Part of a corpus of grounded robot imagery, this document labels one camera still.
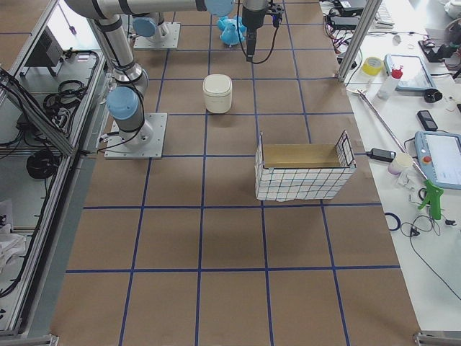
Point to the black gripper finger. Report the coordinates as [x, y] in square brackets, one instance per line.
[251, 39]

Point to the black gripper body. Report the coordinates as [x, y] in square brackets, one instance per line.
[252, 16]

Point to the white trash can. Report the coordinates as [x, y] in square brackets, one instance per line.
[217, 91]

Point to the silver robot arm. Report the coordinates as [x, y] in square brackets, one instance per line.
[125, 103]
[151, 26]

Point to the blue plush toy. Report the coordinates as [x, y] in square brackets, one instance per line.
[232, 30]

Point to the black power brick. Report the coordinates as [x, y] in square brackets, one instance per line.
[344, 23]

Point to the yellow tape roll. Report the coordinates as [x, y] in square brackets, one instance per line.
[372, 66]

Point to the red-capped squeeze bottle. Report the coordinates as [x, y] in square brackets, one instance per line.
[388, 87]

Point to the grid-patterned cardboard box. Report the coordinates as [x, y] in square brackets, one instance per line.
[286, 172]

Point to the teach pendant far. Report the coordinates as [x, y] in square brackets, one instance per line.
[416, 76]

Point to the teach pendant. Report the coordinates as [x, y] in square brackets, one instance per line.
[439, 157]
[416, 76]

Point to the black power adapter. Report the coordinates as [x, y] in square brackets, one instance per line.
[381, 155]

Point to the black tape roll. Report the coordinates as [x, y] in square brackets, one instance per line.
[432, 95]

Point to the white plastic cup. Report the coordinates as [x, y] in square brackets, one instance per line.
[400, 163]

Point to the black phone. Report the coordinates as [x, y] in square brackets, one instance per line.
[427, 120]

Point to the black control box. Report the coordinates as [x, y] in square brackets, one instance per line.
[47, 53]

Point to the teach pendant near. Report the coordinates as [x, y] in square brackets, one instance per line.
[439, 157]

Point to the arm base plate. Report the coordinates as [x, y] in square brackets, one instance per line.
[148, 143]
[171, 42]

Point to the aluminium frame post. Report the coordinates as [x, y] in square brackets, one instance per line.
[364, 24]

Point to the green-handled reacher grabber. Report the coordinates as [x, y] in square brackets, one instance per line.
[433, 193]

